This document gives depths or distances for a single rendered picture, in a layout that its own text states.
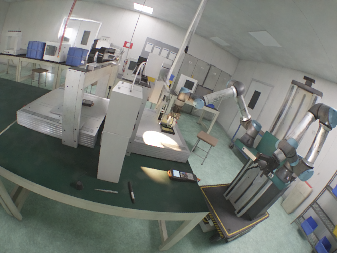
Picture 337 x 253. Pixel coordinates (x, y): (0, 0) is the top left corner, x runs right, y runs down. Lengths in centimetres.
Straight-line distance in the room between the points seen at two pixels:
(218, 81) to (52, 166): 524
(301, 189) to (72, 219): 346
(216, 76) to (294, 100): 413
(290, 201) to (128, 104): 328
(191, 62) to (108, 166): 455
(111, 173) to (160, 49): 475
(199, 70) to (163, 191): 458
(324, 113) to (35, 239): 226
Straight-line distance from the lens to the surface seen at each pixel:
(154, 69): 100
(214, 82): 540
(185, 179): 99
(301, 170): 117
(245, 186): 171
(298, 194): 331
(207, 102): 113
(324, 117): 112
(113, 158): 70
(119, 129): 62
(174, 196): 87
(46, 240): 148
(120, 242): 146
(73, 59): 390
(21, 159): 96
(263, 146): 151
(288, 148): 93
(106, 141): 65
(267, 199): 172
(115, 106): 58
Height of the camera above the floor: 137
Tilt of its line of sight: 22 degrees down
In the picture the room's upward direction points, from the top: 22 degrees clockwise
